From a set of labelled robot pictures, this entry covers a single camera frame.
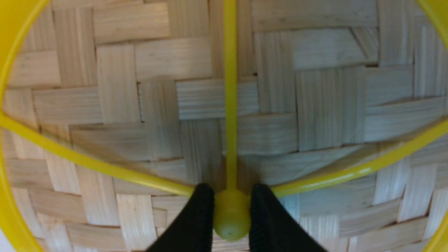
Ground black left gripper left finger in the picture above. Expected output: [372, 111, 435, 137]
[146, 183, 215, 252]

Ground yellow bamboo steamer lid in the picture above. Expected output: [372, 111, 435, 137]
[1, 0, 447, 252]

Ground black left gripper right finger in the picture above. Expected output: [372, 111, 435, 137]
[248, 184, 326, 252]

